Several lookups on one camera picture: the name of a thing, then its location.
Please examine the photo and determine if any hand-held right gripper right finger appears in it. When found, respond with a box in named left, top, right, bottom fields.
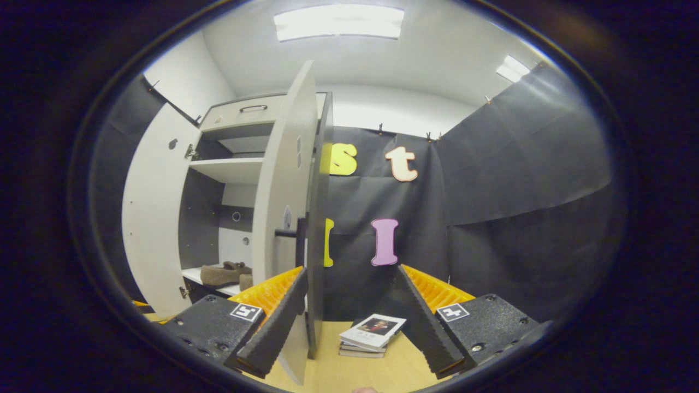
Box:
left=394, top=264, right=547, bottom=380

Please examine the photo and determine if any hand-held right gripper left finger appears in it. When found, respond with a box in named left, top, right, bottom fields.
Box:
left=164, top=266, right=309, bottom=379

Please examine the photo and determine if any white shoe cabinet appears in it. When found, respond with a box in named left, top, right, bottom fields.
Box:
left=121, top=60, right=335, bottom=385

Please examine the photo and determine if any white shoe cabinet door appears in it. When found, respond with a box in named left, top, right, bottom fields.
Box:
left=121, top=103, right=202, bottom=320
left=252, top=60, right=335, bottom=385

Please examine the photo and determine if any white cabinet drawer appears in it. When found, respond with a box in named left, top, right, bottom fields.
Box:
left=199, top=93, right=328, bottom=132

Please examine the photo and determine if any white picture cover book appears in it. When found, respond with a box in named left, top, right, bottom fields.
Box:
left=354, top=314, right=407, bottom=351

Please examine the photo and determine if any black backdrop cloth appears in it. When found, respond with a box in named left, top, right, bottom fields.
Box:
left=90, top=60, right=629, bottom=323

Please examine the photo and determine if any small ceiling light panel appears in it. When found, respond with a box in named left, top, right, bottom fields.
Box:
left=496, top=55, right=530, bottom=84

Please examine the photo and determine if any large ceiling light panel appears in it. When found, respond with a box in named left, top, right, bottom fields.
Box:
left=273, top=4, right=406, bottom=42

